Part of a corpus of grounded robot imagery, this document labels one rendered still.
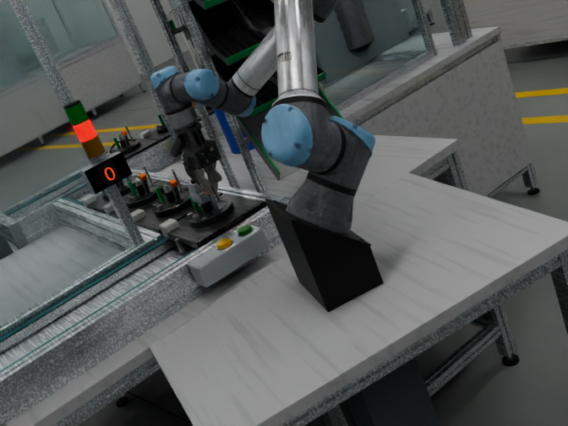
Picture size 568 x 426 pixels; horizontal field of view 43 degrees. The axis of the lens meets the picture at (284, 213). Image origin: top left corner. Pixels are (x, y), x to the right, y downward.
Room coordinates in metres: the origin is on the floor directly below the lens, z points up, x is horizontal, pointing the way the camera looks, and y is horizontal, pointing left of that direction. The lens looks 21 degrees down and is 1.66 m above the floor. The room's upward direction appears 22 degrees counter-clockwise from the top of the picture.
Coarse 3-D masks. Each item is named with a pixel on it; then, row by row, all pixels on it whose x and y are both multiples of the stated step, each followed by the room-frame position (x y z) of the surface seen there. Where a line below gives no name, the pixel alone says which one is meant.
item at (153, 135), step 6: (162, 120) 3.47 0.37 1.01; (156, 126) 3.43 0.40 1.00; (162, 126) 3.40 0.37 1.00; (144, 132) 3.48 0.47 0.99; (156, 132) 3.46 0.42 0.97; (162, 132) 3.38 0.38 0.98; (168, 132) 3.36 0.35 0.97; (144, 138) 3.45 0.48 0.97; (150, 138) 3.39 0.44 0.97; (156, 138) 3.34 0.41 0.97; (162, 138) 3.29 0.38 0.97
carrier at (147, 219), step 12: (156, 192) 2.27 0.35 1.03; (168, 192) 2.23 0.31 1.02; (180, 192) 2.30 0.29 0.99; (156, 204) 2.23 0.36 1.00; (168, 204) 2.22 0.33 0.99; (180, 204) 2.18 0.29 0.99; (192, 204) 2.19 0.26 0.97; (132, 216) 2.25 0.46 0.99; (144, 216) 2.26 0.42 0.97; (156, 216) 2.21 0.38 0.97; (168, 216) 2.16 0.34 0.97; (180, 216) 2.12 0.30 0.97; (156, 228) 2.10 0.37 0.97
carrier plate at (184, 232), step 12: (240, 204) 2.02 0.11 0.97; (252, 204) 1.98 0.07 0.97; (264, 204) 1.96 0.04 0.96; (228, 216) 1.95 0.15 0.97; (240, 216) 1.92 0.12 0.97; (180, 228) 2.02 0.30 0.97; (192, 228) 1.98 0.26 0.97; (204, 228) 1.94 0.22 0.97; (216, 228) 1.90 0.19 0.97; (180, 240) 1.95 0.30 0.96; (192, 240) 1.88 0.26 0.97; (204, 240) 1.86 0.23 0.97
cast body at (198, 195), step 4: (192, 180) 2.00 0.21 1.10; (188, 184) 2.01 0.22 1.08; (192, 184) 2.00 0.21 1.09; (196, 184) 1.99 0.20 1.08; (188, 188) 2.02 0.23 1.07; (192, 188) 2.00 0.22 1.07; (196, 188) 1.99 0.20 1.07; (200, 188) 1.99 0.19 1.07; (192, 192) 2.01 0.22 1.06; (196, 192) 1.99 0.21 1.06; (200, 192) 1.99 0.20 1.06; (204, 192) 1.98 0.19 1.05; (192, 196) 2.02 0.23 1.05; (196, 196) 1.99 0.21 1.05; (200, 196) 1.98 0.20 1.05; (204, 196) 1.98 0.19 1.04; (208, 196) 1.98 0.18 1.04; (196, 200) 2.01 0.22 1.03; (200, 200) 1.98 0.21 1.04; (204, 200) 1.98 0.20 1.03; (208, 200) 1.98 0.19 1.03
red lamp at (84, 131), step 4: (88, 120) 2.02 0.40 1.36; (80, 124) 2.01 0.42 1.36; (84, 124) 2.01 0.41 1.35; (88, 124) 2.01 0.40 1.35; (76, 128) 2.01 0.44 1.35; (80, 128) 2.01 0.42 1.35; (84, 128) 2.01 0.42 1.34; (88, 128) 2.01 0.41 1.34; (92, 128) 2.02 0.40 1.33; (76, 132) 2.02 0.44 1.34; (80, 132) 2.01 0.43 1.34; (84, 132) 2.01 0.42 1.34; (88, 132) 2.01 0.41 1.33; (92, 132) 2.01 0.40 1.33; (80, 136) 2.01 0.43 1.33; (84, 136) 2.01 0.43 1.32; (88, 136) 2.01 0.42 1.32; (92, 136) 2.01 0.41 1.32; (80, 140) 2.02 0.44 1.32; (84, 140) 2.01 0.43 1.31
